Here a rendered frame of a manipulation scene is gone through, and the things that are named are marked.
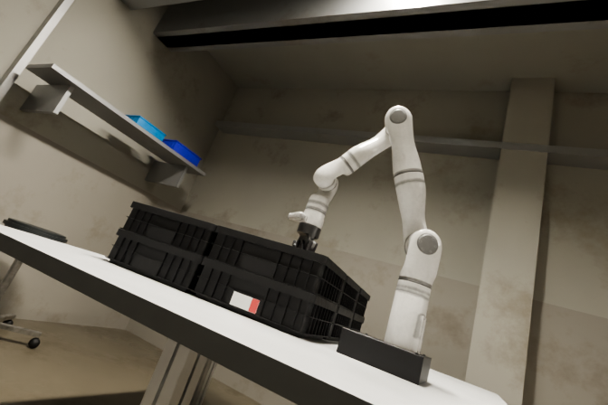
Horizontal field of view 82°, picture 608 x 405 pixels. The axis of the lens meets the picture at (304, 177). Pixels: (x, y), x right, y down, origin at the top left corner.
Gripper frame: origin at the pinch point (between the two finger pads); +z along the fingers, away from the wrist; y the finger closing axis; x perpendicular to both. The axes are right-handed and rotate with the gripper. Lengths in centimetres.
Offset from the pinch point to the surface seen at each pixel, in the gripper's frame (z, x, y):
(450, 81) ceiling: -214, -134, 104
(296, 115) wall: -176, -48, 234
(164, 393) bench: 31, 32, -33
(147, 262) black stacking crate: 14, 40, 29
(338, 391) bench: 18, 17, -61
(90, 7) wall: -148, 155, 202
